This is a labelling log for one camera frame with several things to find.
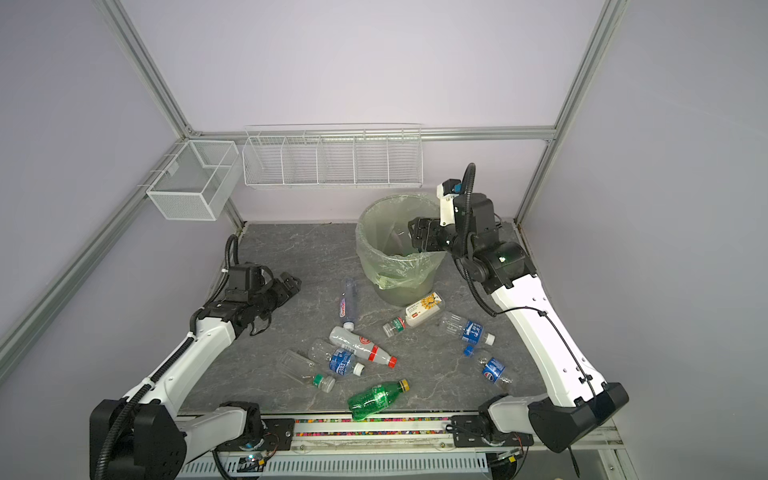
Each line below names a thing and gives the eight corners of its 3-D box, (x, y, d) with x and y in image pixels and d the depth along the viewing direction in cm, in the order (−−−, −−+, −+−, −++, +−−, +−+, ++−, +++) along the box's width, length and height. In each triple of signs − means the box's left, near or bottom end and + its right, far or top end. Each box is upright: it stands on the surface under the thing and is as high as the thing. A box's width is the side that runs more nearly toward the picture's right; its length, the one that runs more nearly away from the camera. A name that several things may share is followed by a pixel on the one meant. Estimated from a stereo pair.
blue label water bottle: (436, 330, 93) (438, 322, 88) (442, 317, 96) (445, 308, 91) (487, 354, 88) (492, 347, 83) (492, 340, 91) (497, 332, 86)
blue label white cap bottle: (307, 364, 87) (302, 356, 82) (317, 345, 91) (313, 336, 86) (359, 384, 84) (356, 377, 78) (367, 364, 87) (365, 356, 82)
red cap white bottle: (329, 343, 91) (325, 336, 86) (336, 330, 93) (334, 323, 89) (392, 373, 85) (391, 367, 81) (398, 359, 87) (398, 353, 83)
